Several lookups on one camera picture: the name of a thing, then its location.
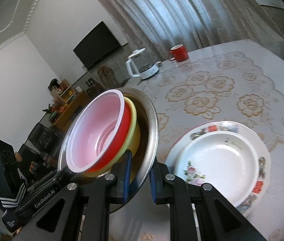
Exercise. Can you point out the large white double-happiness plate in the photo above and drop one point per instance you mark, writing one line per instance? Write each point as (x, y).
(264, 160)

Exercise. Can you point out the yellow plastic bowl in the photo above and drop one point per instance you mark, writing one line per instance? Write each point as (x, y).
(126, 137)

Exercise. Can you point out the pink-rimmed floral plate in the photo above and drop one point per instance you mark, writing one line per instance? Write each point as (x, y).
(172, 155)

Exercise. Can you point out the black wall television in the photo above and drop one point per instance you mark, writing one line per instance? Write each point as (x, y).
(97, 45)

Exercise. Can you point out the wooden desktop shelf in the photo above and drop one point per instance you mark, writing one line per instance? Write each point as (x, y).
(61, 91)

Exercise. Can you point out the black leather armchair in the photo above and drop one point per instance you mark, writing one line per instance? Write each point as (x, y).
(44, 143)

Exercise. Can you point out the red mug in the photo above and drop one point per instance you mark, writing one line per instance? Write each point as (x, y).
(178, 53)

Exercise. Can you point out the beige window curtain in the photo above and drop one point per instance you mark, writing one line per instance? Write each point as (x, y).
(158, 25)

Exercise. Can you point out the white rose pattern plate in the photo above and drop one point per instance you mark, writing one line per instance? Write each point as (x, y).
(224, 159)

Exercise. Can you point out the wooden chair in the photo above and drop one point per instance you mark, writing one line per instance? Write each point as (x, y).
(107, 77)

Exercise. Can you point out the wooden desk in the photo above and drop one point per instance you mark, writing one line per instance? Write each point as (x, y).
(66, 118)

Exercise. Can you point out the stainless steel bowl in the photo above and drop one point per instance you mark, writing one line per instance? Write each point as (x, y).
(149, 128)

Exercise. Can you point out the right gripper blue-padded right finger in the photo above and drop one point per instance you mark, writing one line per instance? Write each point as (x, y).
(169, 189)

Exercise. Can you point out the white glass electric kettle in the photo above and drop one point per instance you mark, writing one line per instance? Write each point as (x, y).
(140, 66)

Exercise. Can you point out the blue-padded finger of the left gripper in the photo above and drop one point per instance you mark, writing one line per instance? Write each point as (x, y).
(48, 180)

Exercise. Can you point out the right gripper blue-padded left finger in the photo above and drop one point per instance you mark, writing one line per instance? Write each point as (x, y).
(112, 188)

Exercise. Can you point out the red plastic bowl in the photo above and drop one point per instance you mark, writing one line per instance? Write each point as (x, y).
(98, 133)

